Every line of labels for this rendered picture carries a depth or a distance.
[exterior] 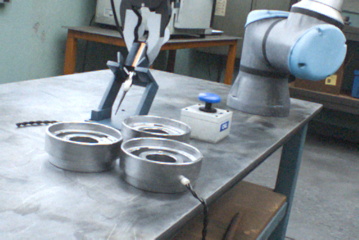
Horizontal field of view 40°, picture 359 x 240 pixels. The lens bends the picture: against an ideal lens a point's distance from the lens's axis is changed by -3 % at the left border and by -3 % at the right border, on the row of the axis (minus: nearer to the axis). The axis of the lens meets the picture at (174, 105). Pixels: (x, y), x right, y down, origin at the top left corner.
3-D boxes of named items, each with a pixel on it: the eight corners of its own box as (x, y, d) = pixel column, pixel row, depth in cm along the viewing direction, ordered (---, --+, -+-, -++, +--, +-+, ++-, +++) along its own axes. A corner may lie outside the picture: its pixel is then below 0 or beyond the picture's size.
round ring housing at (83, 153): (83, 181, 62) (85, 149, 61) (27, 156, 67) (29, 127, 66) (136, 164, 70) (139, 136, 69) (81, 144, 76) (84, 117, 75)
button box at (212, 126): (215, 144, 86) (219, 115, 85) (177, 134, 89) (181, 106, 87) (231, 135, 93) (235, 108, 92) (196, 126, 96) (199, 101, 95)
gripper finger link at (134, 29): (147, 57, 97) (156, 9, 94) (131, 61, 91) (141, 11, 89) (133, 52, 98) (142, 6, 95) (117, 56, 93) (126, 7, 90)
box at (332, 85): (347, 97, 390) (356, 51, 382) (287, 86, 406) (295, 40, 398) (349, 91, 427) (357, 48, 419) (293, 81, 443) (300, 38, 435)
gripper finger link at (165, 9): (172, 36, 89) (172, -14, 87) (168, 38, 87) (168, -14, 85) (148, 36, 91) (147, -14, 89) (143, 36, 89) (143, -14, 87)
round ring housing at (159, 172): (104, 169, 67) (106, 139, 66) (169, 163, 73) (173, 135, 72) (144, 199, 59) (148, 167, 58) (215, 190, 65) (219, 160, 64)
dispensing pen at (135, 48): (103, 106, 86) (140, 25, 91) (112, 117, 89) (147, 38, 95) (114, 110, 85) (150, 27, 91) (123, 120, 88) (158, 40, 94)
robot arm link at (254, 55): (271, 65, 126) (279, 10, 123) (304, 75, 114) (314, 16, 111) (229, 61, 121) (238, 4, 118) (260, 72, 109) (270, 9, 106)
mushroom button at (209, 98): (212, 126, 87) (216, 97, 86) (191, 120, 89) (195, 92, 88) (220, 122, 91) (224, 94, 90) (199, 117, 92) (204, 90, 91)
